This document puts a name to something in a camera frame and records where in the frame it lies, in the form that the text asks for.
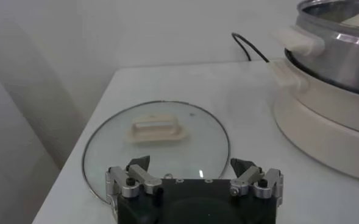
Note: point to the round glass pot lid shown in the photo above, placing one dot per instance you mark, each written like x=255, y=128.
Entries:
x=197, y=146

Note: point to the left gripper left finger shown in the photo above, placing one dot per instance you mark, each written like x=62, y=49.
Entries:
x=136, y=181

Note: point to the perforated steel steamer basket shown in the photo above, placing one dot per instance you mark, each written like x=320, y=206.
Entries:
x=343, y=61

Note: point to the cream electric cooker base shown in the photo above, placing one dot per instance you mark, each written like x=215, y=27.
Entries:
x=319, y=131

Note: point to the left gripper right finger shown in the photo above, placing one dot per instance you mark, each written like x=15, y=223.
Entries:
x=258, y=182

